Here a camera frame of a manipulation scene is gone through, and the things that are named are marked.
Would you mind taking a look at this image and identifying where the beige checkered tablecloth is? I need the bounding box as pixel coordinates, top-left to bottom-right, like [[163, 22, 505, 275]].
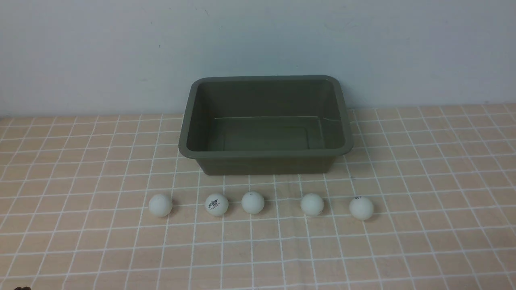
[[0, 104, 516, 290]]

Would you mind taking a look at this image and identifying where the white ball with red logo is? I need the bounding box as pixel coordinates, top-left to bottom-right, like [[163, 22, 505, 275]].
[[205, 193, 229, 217]]

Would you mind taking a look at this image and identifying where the plain white ball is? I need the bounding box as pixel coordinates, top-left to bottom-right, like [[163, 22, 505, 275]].
[[148, 194, 173, 218]]

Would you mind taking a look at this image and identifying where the olive green plastic bin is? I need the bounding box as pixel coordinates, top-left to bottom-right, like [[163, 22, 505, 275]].
[[178, 75, 354, 176]]

